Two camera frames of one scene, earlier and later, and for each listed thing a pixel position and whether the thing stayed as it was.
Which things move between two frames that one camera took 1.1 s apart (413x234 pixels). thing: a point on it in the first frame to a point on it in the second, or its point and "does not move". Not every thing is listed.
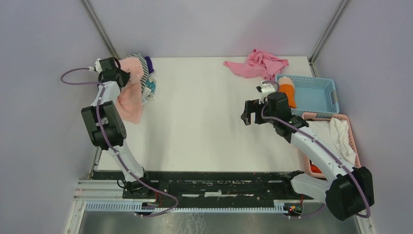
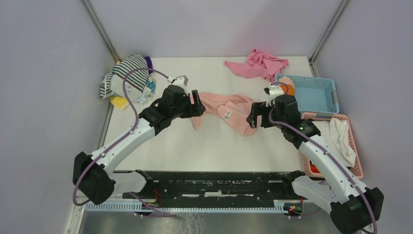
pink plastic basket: [324, 116] does not move
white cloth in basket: [335, 132] does not move
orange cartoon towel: [286, 85] does not move
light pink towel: [129, 103] to [234, 109]
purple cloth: [149, 64] does not move
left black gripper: [126, 76] to [195, 109]
